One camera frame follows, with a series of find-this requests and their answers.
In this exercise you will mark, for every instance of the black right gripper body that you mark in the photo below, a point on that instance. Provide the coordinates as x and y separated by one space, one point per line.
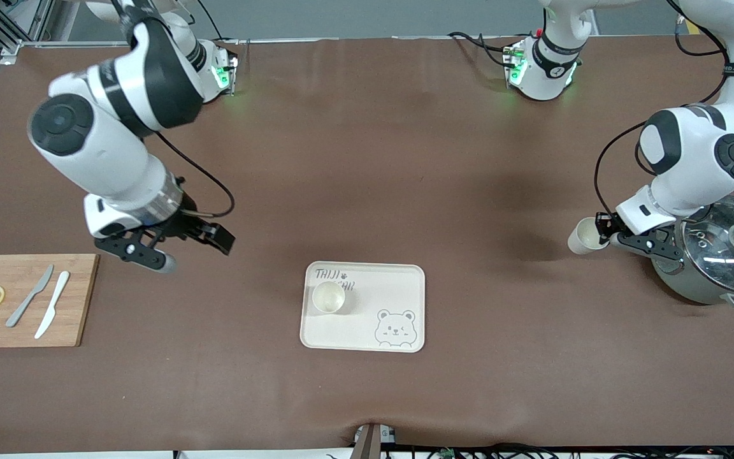
184 224

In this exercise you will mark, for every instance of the bamboo cutting board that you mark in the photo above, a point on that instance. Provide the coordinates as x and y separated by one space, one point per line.
80 299

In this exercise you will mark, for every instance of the white IKEA cup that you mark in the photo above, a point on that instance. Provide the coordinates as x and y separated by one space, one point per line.
328 298
585 237

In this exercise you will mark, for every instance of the grey-green electric pot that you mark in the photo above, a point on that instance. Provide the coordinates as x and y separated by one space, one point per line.
679 280

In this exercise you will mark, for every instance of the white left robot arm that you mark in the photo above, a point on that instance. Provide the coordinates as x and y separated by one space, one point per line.
692 166

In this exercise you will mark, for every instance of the aluminium frame rail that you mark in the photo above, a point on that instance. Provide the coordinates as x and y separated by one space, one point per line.
74 43

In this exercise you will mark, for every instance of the grey plastic knife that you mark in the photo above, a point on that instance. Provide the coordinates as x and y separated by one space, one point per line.
29 296

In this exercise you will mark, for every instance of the metal table edge clamp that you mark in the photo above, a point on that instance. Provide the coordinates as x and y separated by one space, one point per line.
367 443

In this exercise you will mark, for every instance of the cream bear print tray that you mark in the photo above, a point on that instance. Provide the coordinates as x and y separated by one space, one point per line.
354 328

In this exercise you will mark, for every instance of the white plastic knife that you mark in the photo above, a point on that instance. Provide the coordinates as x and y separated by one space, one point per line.
53 303

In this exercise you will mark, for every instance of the glass pot lid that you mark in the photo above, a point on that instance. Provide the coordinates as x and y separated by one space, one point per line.
717 255

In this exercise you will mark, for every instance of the brown table mat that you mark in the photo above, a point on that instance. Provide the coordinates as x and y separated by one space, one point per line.
367 191

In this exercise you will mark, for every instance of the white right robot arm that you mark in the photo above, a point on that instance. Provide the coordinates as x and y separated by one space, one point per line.
106 159

